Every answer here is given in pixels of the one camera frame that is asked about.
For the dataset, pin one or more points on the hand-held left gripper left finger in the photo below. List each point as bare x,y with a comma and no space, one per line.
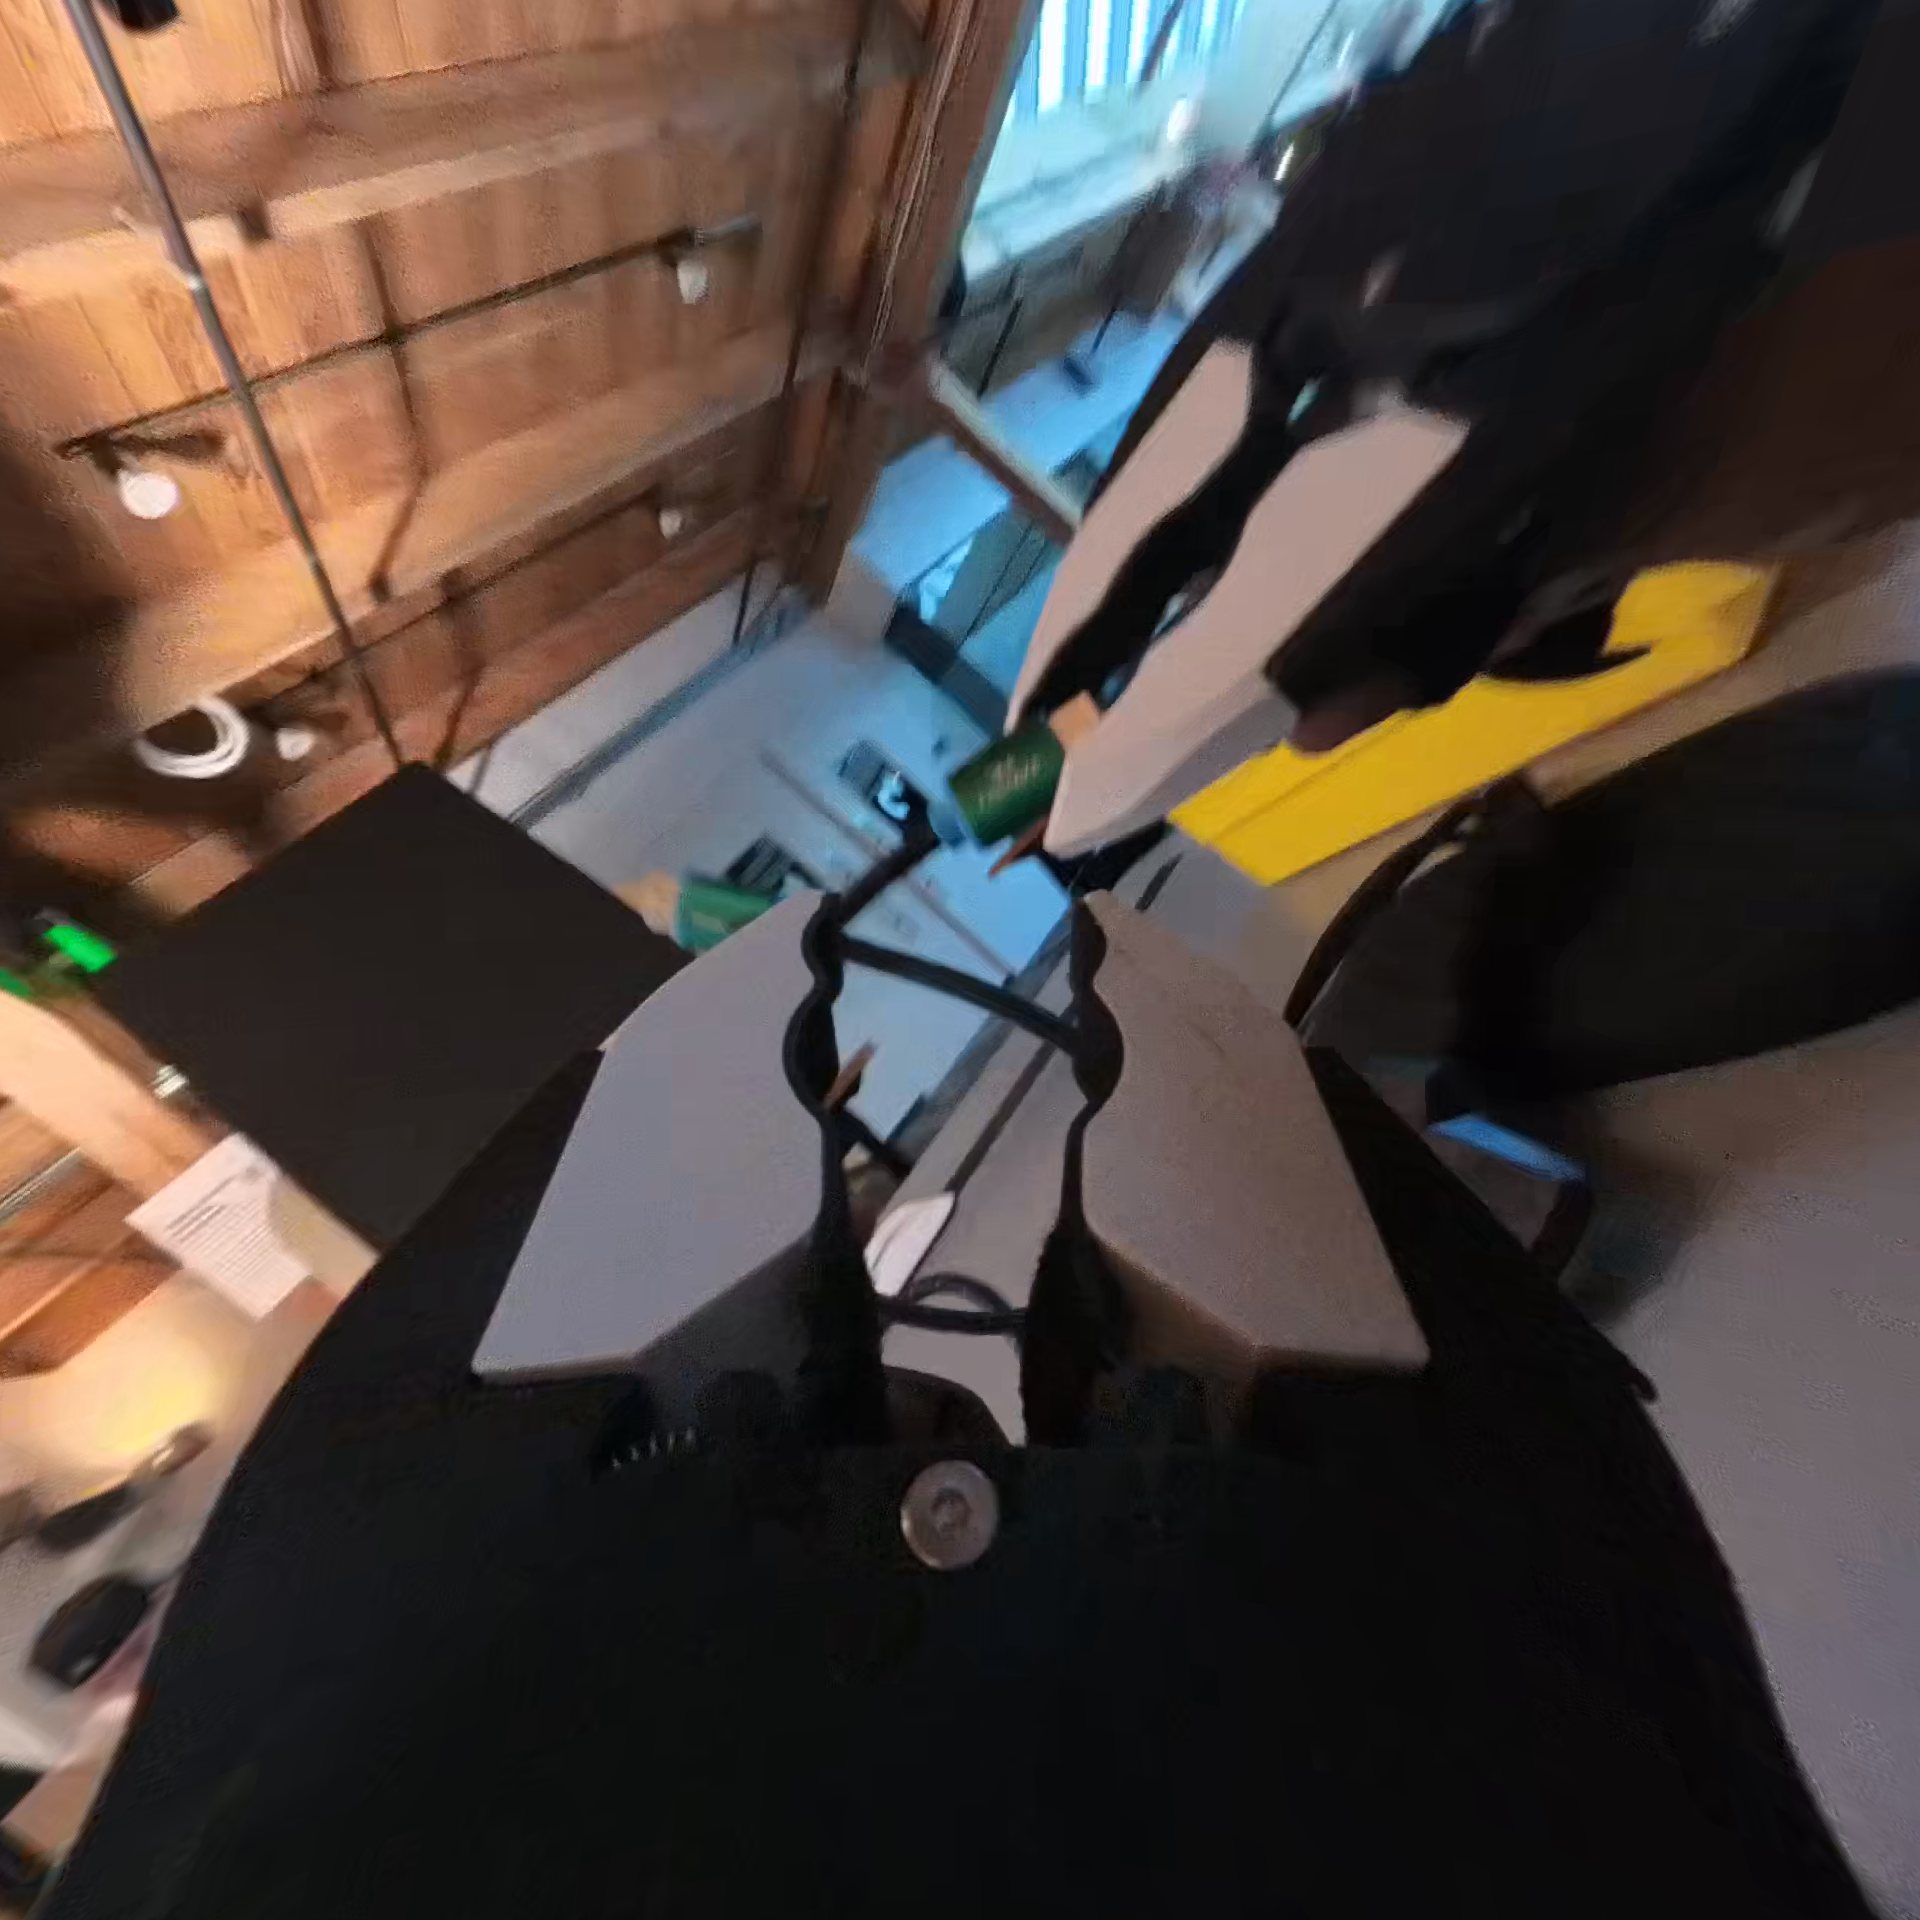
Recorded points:
675,1200

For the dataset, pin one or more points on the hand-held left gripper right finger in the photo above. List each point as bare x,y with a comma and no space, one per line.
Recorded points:
1245,1184

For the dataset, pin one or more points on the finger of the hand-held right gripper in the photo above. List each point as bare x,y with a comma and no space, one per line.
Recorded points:
1142,494
1245,645

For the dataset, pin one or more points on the yellow plastic bin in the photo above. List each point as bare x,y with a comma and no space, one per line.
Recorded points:
1349,780

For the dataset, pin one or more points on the person's right forearm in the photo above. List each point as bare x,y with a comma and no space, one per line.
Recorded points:
1800,404

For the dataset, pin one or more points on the black board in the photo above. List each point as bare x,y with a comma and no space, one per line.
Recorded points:
389,990

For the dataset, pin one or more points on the white paper sheet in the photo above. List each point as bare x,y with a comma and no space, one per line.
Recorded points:
225,1222

